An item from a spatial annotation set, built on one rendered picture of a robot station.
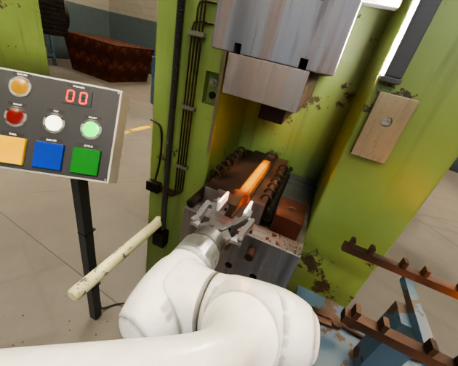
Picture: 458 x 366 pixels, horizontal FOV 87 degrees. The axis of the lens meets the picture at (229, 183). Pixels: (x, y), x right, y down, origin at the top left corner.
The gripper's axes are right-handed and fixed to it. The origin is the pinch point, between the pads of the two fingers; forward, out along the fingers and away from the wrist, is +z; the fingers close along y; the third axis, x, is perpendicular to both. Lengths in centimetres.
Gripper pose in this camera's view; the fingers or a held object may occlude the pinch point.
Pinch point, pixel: (235, 204)
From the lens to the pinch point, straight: 69.4
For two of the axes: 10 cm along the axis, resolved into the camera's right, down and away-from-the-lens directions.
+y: 9.1, 3.5, -2.4
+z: 3.7, -3.9, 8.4
